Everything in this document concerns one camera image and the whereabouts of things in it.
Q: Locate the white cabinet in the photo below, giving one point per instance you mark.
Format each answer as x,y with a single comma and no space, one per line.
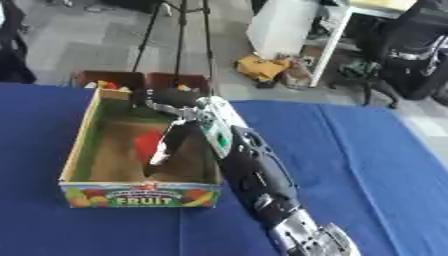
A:
280,26

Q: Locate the red and yellow toy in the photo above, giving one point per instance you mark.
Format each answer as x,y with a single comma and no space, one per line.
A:
107,85

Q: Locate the yellow bag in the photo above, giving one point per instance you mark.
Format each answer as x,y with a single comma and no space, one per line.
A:
261,67

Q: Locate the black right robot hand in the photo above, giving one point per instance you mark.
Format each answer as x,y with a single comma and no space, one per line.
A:
175,98

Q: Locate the black office chair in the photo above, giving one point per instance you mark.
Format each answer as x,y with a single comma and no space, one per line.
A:
414,56

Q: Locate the silver and black right robot arm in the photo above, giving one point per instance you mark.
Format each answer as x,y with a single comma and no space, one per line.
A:
259,173

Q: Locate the brown bin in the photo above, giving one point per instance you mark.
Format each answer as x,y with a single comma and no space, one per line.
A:
175,79
116,76

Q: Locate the small orange toy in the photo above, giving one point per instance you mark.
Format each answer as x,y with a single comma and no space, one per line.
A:
184,87

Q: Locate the black tripod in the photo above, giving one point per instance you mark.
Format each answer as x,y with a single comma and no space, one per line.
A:
181,33

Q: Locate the white table frame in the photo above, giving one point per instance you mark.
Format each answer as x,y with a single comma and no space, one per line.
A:
332,46

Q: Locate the red toy fruit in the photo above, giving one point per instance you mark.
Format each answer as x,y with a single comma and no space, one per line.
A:
147,145

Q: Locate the black bag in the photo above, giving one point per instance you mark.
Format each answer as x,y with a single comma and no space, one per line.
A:
13,53

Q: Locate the tan cardboard box green inside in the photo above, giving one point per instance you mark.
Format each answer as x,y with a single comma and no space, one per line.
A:
116,156

